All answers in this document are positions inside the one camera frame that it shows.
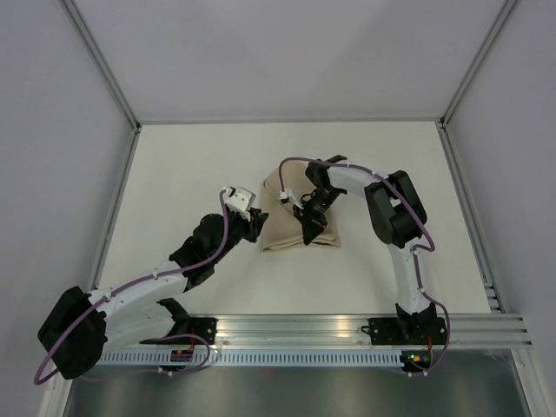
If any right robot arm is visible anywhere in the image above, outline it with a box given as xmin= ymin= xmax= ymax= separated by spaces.
xmin=293 ymin=156 xmax=437 ymax=343

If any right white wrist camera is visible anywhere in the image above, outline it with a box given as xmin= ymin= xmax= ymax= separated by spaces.
xmin=279 ymin=188 xmax=303 ymax=209

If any white slotted cable duct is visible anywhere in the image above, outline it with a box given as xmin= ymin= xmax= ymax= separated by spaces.
xmin=97 ymin=347 xmax=402 ymax=367

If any right aluminium frame post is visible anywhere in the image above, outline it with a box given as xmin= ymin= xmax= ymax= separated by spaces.
xmin=438 ymin=0 xmax=522 ymax=127

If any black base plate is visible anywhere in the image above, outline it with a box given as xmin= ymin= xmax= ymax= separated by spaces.
xmin=138 ymin=315 xmax=218 ymax=347
xmin=360 ymin=317 xmax=448 ymax=346

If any left aluminium frame post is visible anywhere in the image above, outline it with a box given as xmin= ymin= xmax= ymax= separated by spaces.
xmin=59 ymin=0 xmax=142 ymax=131

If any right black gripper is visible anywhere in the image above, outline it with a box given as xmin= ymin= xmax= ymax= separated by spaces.
xmin=293 ymin=187 xmax=342 ymax=245

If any beige cloth napkin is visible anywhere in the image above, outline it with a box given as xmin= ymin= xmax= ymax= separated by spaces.
xmin=258 ymin=161 xmax=341 ymax=253

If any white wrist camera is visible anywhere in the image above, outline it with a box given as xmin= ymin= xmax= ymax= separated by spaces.
xmin=279 ymin=188 xmax=303 ymax=209
xmin=219 ymin=187 xmax=256 ymax=221

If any purple cable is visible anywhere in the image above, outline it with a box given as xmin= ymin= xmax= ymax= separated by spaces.
xmin=32 ymin=190 xmax=231 ymax=387
xmin=277 ymin=155 xmax=455 ymax=379

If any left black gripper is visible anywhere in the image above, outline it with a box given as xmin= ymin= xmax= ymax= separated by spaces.
xmin=210 ymin=202 xmax=269 ymax=264

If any aluminium mounting rail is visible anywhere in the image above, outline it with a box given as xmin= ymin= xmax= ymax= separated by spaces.
xmin=208 ymin=313 xmax=532 ymax=349

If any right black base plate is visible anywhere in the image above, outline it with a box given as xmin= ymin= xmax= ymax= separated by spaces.
xmin=360 ymin=317 xmax=448 ymax=346

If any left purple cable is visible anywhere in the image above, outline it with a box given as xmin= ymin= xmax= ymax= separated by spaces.
xmin=32 ymin=190 xmax=231 ymax=387

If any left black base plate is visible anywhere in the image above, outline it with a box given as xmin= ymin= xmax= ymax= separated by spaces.
xmin=138 ymin=315 xmax=218 ymax=347

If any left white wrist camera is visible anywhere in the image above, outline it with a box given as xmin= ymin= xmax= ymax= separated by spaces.
xmin=219 ymin=187 xmax=256 ymax=221

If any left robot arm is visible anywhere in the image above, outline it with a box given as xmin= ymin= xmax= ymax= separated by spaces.
xmin=37 ymin=208 xmax=268 ymax=380

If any aluminium frame post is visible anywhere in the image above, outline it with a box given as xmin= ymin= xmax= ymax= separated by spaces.
xmin=59 ymin=0 xmax=142 ymax=131
xmin=438 ymin=0 xmax=522 ymax=127

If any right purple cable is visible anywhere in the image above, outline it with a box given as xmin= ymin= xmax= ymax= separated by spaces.
xmin=277 ymin=155 xmax=455 ymax=379

